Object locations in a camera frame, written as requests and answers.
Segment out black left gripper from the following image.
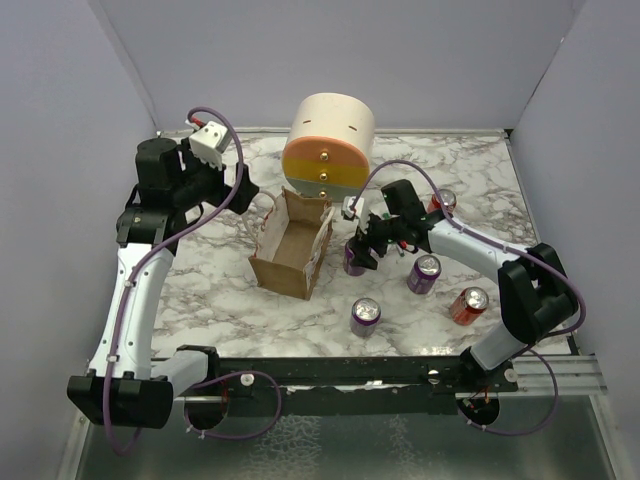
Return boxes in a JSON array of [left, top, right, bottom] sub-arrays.
[[172, 138, 258, 213]]

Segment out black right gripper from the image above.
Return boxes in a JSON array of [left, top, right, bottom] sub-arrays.
[[349, 210, 405, 269]]

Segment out purple Fanta can back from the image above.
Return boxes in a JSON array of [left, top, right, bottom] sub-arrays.
[[343, 237, 373, 276]]

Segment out purple fanta can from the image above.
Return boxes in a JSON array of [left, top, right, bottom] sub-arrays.
[[350, 297, 382, 338], [407, 254, 442, 295], [343, 237, 373, 276]]

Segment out purple Fanta can front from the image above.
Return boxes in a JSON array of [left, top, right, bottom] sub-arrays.
[[350, 297, 382, 338]]

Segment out red cola can back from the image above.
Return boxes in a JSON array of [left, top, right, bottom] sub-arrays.
[[426, 189, 457, 214]]

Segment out red cola can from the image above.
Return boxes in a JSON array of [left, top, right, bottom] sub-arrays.
[[426, 189, 457, 214], [449, 287, 489, 326]]

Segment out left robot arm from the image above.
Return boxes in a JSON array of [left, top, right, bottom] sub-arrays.
[[67, 134, 259, 429]]

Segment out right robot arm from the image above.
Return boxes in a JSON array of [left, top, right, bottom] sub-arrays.
[[342, 180, 579, 391]]

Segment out green capped marker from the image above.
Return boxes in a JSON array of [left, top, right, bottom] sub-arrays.
[[382, 212, 405, 257]]

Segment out round cream drawer cabinet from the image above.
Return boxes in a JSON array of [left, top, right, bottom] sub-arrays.
[[282, 93, 375, 203]]

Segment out red cola can front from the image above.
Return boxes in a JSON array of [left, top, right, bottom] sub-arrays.
[[449, 287, 489, 326]]

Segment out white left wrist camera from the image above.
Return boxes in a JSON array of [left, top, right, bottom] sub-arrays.
[[185, 119, 231, 171]]

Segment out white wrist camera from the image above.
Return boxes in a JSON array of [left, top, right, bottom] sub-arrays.
[[341, 196, 366, 221], [185, 119, 231, 171]]

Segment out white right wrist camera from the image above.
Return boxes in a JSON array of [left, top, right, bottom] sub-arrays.
[[341, 196, 366, 221]]

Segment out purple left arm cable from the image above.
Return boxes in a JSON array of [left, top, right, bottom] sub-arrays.
[[102, 105, 246, 457]]

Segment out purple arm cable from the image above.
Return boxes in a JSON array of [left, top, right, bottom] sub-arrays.
[[357, 159, 587, 346], [102, 105, 246, 457]]

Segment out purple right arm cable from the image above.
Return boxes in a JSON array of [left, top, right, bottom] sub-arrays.
[[357, 159, 587, 346]]

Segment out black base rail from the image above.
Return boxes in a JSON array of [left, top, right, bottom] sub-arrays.
[[187, 346, 517, 417]]

